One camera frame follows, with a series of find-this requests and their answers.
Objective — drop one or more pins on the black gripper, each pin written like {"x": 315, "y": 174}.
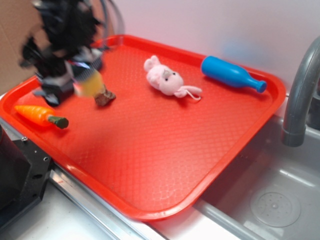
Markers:
{"x": 69, "y": 56}

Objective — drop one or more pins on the blue toy bottle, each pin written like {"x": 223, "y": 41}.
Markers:
{"x": 230, "y": 74}

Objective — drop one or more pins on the grey faucet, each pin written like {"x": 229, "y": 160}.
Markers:
{"x": 303, "y": 105}

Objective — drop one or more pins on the red plastic tray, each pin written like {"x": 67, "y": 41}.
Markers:
{"x": 149, "y": 155}

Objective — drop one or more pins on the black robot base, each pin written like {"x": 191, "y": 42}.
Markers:
{"x": 24, "y": 172}

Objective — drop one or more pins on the pink plush bunny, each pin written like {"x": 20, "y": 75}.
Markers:
{"x": 167, "y": 81}

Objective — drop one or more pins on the grey toy sink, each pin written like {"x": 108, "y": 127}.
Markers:
{"x": 269, "y": 191}

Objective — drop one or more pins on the orange toy carrot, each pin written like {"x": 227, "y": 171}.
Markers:
{"x": 42, "y": 116}

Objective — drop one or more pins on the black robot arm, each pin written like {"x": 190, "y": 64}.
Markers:
{"x": 70, "y": 26}

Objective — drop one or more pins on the brown rock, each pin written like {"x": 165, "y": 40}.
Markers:
{"x": 104, "y": 97}

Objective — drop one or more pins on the green and yellow sponge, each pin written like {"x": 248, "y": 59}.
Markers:
{"x": 91, "y": 86}

